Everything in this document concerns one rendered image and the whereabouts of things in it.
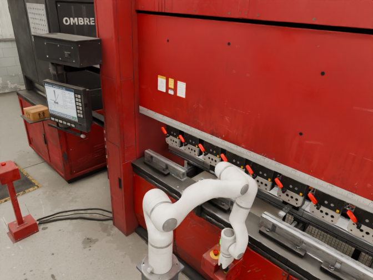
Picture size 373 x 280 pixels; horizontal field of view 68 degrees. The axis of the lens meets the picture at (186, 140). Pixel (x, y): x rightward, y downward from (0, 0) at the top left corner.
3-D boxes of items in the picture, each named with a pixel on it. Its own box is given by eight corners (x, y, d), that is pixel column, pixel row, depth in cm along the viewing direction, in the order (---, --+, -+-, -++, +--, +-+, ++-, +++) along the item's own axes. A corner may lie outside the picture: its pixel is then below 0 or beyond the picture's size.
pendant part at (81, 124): (49, 120, 243) (42, 80, 227) (60, 116, 252) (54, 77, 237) (86, 133, 224) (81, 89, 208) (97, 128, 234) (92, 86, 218)
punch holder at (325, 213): (308, 212, 159) (315, 189, 152) (313, 205, 165) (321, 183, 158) (335, 225, 150) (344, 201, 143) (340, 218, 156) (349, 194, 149)
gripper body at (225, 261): (227, 242, 170) (226, 254, 175) (216, 251, 164) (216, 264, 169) (237, 249, 165) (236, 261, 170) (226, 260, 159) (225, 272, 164)
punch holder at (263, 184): (248, 183, 183) (252, 161, 176) (255, 178, 189) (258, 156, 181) (268, 193, 174) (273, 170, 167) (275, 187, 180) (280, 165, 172)
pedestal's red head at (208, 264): (200, 268, 182) (202, 248, 174) (216, 255, 192) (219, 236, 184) (223, 289, 169) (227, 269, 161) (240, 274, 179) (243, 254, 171)
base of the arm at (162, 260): (158, 289, 130) (158, 262, 122) (134, 265, 142) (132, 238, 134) (186, 266, 143) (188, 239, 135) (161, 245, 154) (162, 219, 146)
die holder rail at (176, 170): (144, 159, 263) (144, 150, 259) (149, 157, 267) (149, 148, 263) (182, 181, 233) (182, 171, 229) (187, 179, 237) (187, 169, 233)
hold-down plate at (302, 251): (258, 232, 184) (258, 229, 183) (262, 228, 188) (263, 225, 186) (302, 259, 166) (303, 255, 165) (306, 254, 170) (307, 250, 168)
